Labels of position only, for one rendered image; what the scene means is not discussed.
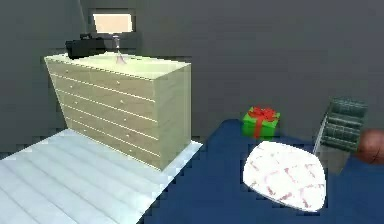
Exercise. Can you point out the green gift box red ribbon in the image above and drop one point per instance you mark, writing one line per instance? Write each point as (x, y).
(260, 123)

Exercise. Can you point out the brown basketball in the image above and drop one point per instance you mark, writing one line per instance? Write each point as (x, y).
(371, 146)

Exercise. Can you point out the white pillow with red pattern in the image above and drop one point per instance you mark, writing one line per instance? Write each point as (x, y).
(285, 175)

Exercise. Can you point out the blue bed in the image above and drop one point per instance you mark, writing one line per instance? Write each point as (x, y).
(213, 186)

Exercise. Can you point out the beige chest of drawers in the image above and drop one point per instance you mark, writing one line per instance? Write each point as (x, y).
(130, 106)

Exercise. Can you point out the black box-shaped object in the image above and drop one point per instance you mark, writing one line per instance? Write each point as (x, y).
(84, 47)

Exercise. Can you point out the table lamp with pale shade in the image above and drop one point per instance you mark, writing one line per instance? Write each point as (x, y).
(113, 23)

